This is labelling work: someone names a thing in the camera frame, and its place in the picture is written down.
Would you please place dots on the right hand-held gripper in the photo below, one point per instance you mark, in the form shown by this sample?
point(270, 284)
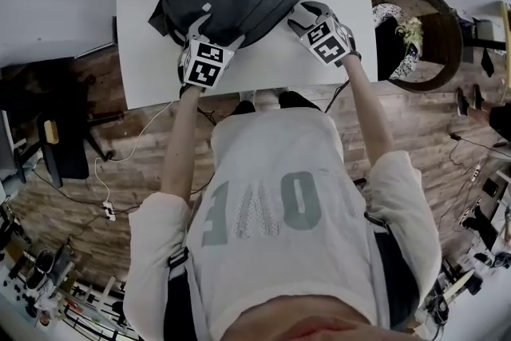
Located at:
point(327, 48)

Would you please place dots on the white power strip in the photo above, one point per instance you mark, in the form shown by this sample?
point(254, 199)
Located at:
point(109, 211)
point(474, 175)

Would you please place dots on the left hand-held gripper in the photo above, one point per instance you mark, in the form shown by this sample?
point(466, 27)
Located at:
point(203, 64)

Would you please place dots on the black white round device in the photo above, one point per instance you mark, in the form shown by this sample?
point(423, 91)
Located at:
point(40, 267)

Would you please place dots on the yellow chair tag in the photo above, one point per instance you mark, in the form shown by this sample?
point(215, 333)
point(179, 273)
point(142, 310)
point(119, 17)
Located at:
point(51, 132)

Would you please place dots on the person's right forearm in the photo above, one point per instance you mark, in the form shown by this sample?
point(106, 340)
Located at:
point(369, 112)

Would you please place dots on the black white patterned cushion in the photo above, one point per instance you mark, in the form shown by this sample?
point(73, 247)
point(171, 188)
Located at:
point(407, 66)

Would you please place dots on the yellow wooden table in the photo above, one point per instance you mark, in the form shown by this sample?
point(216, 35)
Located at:
point(504, 18)

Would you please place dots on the pale dried flower bunch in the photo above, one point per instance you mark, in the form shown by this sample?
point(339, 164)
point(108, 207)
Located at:
point(411, 32)

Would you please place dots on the dark wrist band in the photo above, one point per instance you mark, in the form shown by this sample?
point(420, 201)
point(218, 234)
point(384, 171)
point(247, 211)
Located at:
point(354, 52)

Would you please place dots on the white printed t-shirt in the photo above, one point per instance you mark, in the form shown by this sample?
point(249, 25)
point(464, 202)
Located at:
point(279, 171)

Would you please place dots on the person's dark trousers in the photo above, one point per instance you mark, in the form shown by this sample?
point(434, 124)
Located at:
point(295, 101)

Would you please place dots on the person's head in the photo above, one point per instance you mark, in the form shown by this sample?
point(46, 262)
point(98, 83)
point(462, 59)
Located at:
point(311, 323)

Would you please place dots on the person's left forearm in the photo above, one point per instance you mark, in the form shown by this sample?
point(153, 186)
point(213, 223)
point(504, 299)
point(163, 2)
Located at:
point(179, 147)

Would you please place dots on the black hanging cloth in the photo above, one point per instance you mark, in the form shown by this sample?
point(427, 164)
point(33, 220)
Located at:
point(488, 66)

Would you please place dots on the pale wooden stick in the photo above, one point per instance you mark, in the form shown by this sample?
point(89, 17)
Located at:
point(455, 287)

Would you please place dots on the black office chair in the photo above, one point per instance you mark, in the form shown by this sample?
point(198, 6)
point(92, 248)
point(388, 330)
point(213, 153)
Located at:
point(72, 163)

